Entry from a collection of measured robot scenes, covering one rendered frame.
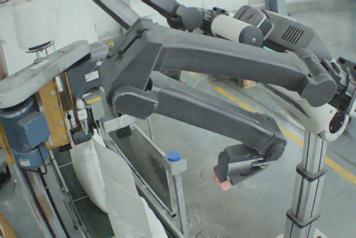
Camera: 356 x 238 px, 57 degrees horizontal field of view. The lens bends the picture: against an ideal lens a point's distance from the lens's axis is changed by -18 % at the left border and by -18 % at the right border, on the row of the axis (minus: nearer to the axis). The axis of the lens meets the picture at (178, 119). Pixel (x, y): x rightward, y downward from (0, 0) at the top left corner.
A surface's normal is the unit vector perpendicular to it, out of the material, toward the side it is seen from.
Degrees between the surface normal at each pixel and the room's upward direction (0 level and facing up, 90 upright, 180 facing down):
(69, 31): 90
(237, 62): 105
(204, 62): 111
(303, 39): 40
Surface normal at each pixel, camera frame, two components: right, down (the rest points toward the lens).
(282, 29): -0.65, -0.47
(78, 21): 0.48, 0.39
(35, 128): 0.80, 0.22
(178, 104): 0.30, 0.66
